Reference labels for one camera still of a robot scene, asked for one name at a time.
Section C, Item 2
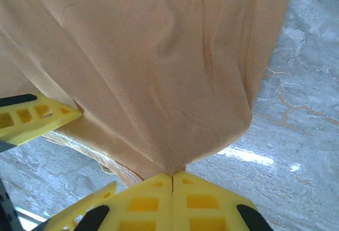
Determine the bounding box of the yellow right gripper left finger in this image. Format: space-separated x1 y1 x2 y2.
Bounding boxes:
75 173 173 231

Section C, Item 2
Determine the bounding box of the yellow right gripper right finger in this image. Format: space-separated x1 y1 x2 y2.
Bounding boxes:
171 171 273 231

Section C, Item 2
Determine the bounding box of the tan t-shirt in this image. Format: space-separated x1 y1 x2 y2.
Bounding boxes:
0 0 297 185

